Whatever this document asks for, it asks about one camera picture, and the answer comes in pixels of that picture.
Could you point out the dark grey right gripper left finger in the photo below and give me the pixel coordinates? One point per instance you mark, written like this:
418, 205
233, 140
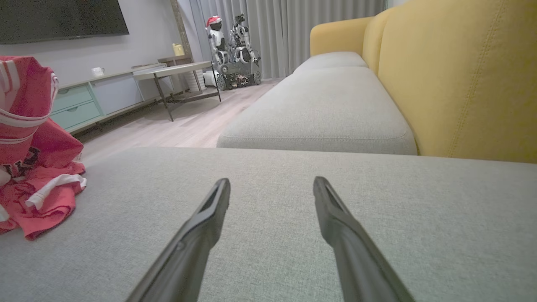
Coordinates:
188, 260

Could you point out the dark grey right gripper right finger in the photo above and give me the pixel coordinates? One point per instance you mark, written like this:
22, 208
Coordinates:
361, 268

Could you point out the red white printed shorts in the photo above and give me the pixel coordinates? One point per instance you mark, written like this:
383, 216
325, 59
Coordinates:
50, 222

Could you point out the red white sleeveless jersey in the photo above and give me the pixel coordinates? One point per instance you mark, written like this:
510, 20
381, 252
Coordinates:
25, 84

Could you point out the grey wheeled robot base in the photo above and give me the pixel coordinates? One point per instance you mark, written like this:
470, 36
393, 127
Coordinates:
237, 75

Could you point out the grey fabric sofa ottoman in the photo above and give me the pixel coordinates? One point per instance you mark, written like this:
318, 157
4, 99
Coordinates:
268, 251

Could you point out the long grey sofa seat cushion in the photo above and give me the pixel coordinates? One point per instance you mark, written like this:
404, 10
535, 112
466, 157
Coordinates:
319, 109

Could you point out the white ribbed cylinder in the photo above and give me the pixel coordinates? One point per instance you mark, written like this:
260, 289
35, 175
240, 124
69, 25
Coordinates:
195, 82

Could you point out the white round appliance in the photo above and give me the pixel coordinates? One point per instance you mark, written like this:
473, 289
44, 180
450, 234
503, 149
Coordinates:
209, 79

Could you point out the grey green TV cabinet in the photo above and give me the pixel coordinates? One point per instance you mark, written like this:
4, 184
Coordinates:
105, 92

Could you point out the grey top metal side table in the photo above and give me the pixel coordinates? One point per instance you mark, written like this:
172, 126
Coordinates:
176, 70

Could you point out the brown wooden stand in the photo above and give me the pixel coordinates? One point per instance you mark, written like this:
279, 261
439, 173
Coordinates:
172, 60

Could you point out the white mug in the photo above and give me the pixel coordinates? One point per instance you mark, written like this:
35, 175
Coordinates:
97, 71

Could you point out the short grey sofa seat cushion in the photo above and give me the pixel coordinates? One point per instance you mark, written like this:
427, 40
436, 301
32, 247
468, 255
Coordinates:
331, 61

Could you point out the yellow jug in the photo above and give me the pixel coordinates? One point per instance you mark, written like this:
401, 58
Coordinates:
178, 49

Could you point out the wide yellow sofa back cushion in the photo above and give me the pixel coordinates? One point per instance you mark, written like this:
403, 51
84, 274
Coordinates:
461, 75

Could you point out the robot figure with red hat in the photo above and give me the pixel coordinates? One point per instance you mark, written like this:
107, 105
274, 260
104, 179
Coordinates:
217, 40

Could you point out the white black robot figure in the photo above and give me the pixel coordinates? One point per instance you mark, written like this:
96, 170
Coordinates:
242, 40

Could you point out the narrow yellow sofa back cushion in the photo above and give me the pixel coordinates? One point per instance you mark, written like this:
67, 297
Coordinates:
375, 42

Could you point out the grey curtain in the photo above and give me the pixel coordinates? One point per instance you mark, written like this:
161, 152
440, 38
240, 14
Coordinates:
285, 33

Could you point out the black flat screen television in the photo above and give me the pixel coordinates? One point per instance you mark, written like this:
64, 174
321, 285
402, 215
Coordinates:
54, 16

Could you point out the wooden frame strip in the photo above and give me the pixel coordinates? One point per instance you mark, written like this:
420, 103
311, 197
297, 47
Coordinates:
181, 25

